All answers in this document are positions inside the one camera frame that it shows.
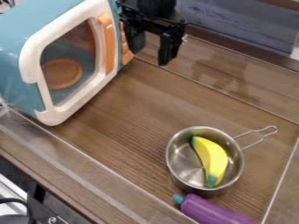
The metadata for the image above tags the black cable bottom left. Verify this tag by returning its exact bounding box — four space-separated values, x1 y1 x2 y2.
0 198 34 224

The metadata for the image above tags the purple toy eggplant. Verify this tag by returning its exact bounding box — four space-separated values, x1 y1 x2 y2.
172 193 256 224

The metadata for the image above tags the blue grey sofa background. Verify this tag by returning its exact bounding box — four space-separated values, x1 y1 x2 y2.
175 0 299 55

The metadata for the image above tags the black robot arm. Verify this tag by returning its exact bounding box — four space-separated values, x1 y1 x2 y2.
116 0 187 66

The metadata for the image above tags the silver pot with wire handle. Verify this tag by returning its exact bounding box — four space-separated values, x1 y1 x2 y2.
165 125 277 197

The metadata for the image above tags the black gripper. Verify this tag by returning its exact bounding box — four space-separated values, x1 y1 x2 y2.
116 0 187 66

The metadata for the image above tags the orange microwave turntable plate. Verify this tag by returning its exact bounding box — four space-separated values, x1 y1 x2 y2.
41 59 82 90

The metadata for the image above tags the blue toy microwave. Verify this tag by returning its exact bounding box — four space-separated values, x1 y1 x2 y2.
0 0 135 126

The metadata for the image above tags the yellow toy banana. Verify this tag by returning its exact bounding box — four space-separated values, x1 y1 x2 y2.
191 136 229 188

